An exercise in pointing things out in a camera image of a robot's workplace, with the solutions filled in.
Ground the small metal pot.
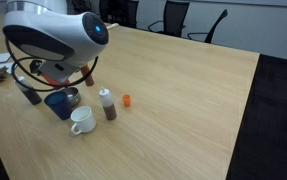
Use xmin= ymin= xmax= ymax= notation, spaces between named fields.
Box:
xmin=61 ymin=87 xmax=82 ymax=108

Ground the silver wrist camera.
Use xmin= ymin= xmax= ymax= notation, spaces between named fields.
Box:
xmin=37 ymin=59 xmax=81 ymax=84

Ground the dark blue plastic cup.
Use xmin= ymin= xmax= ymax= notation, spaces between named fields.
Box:
xmin=43 ymin=90 xmax=73 ymax=121

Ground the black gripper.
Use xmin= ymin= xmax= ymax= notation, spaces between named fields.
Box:
xmin=28 ymin=59 xmax=43 ymax=75

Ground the red-brown sauce squeeze bottle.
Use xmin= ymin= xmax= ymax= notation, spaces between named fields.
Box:
xmin=80 ymin=64 xmax=95 ymax=87

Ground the half-full brown squeeze bottle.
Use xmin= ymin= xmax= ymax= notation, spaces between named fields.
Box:
xmin=98 ymin=87 xmax=118 ymax=122

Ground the tiny orange cup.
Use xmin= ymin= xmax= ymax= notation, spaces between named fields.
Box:
xmin=122 ymin=94 xmax=132 ymax=108

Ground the black mesh office chair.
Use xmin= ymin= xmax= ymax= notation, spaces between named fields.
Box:
xmin=66 ymin=0 xmax=99 ymax=16
xmin=186 ymin=9 xmax=229 ymax=45
xmin=147 ymin=0 xmax=191 ymax=39

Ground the dark sauce squeeze bottle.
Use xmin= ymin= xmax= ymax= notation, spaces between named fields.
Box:
xmin=14 ymin=75 xmax=43 ymax=106

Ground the white ceramic mug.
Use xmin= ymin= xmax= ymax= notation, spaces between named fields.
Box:
xmin=70 ymin=106 xmax=97 ymax=137

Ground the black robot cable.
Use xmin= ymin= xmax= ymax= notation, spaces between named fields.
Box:
xmin=5 ymin=38 xmax=100 ymax=93

